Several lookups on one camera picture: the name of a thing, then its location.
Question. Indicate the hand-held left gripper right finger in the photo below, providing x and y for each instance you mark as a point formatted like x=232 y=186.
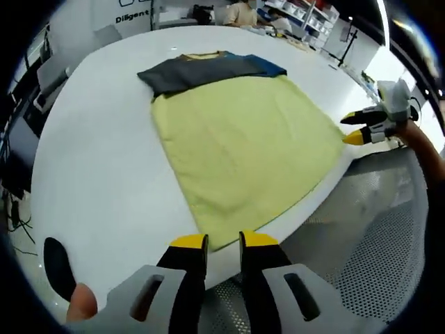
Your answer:
x=259 y=278

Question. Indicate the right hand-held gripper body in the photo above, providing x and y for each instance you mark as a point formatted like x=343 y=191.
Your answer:
x=398 y=102

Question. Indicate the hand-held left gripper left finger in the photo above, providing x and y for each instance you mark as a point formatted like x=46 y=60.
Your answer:
x=189 y=278

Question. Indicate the yellow blue grey garment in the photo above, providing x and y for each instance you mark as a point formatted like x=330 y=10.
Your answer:
x=243 y=146

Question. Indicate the person's left hand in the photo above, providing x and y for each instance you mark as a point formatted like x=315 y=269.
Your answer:
x=83 y=302

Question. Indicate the black tripod stand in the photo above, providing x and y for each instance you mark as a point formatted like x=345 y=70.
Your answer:
x=349 y=41

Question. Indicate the long ceiling light strip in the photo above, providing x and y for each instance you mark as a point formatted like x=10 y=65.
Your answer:
x=383 y=24

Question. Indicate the grey mesh office chair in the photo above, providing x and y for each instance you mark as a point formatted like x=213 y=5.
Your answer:
x=365 y=243

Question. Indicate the grey metal storage shelf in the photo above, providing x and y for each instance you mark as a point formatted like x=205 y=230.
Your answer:
x=313 y=21

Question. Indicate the black oval pad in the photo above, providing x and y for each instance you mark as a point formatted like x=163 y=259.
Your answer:
x=59 y=268

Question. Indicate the black bag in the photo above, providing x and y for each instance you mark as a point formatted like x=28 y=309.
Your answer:
x=202 y=14

